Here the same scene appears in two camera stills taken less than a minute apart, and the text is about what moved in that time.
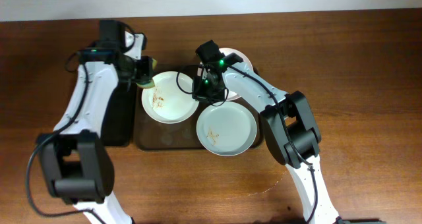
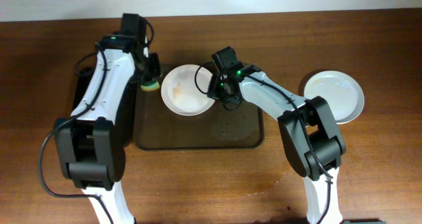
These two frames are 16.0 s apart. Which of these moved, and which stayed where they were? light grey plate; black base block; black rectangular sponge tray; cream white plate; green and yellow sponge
Moved: light grey plate; green and yellow sponge; cream white plate
Stayed: black rectangular sponge tray; black base block
